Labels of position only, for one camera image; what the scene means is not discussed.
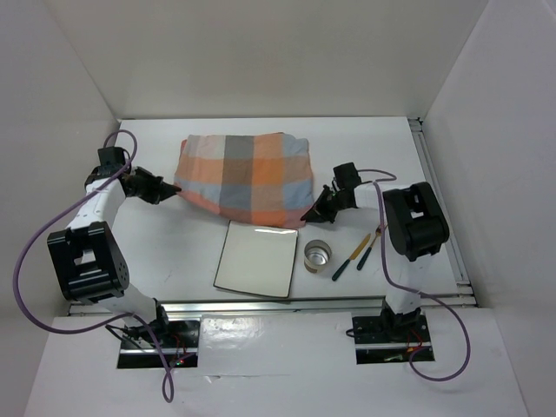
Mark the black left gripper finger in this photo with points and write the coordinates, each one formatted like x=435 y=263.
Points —
x=166 y=187
x=162 y=196

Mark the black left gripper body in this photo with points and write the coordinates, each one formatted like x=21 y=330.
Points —
x=142 y=182

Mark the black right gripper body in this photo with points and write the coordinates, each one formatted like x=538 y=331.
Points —
x=334 y=202

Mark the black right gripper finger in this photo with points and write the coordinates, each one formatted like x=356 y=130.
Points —
x=314 y=215
x=321 y=204

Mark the gold fork green handle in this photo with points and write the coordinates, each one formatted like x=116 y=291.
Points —
x=361 y=263

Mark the gold knife green handle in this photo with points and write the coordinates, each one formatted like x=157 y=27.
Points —
x=336 y=275

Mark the checkered orange blue cloth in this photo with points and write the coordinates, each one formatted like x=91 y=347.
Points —
x=264 y=180

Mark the square white plate black rim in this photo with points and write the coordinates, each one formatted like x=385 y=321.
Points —
x=257 y=260

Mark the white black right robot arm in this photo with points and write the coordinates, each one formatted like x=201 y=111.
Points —
x=413 y=228

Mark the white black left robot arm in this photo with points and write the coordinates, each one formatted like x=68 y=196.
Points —
x=89 y=264

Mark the metal cup tan sleeve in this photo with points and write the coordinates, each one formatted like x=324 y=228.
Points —
x=316 y=256

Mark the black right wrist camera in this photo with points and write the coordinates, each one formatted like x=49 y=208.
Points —
x=346 y=176

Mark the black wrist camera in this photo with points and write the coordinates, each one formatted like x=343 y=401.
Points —
x=112 y=156
x=346 y=176

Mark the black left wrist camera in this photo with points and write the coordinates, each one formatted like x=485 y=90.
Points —
x=112 y=156

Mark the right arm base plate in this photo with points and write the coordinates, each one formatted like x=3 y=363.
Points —
x=374 y=345

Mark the aluminium right side rail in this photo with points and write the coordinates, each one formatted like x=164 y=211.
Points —
x=438 y=195

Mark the aluminium rail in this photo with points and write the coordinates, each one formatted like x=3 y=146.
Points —
x=438 y=195
x=242 y=307

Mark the aluminium front rail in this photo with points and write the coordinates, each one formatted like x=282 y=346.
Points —
x=242 y=307

